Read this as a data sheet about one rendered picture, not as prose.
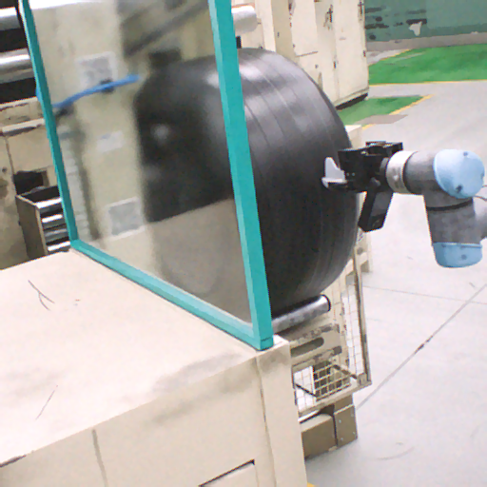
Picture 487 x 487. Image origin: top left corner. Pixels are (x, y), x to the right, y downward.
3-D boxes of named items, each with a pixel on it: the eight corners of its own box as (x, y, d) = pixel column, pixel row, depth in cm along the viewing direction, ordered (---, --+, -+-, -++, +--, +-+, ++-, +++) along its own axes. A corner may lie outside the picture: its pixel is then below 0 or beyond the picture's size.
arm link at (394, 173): (438, 188, 139) (402, 201, 135) (418, 187, 143) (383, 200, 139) (432, 146, 137) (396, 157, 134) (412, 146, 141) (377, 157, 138)
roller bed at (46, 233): (58, 317, 203) (33, 204, 194) (38, 301, 216) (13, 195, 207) (127, 292, 212) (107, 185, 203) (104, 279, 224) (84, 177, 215)
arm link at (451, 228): (502, 248, 137) (492, 186, 134) (470, 272, 130) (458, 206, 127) (458, 248, 143) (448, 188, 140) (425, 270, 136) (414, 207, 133)
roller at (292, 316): (194, 339, 171) (191, 352, 175) (204, 355, 169) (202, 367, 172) (321, 289, 186) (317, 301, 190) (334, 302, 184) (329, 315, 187)
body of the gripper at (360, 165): (365, 141, 152) (412, 139, 141) (372, 185, 153) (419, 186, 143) (333, 150, 148) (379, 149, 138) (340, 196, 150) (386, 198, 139)
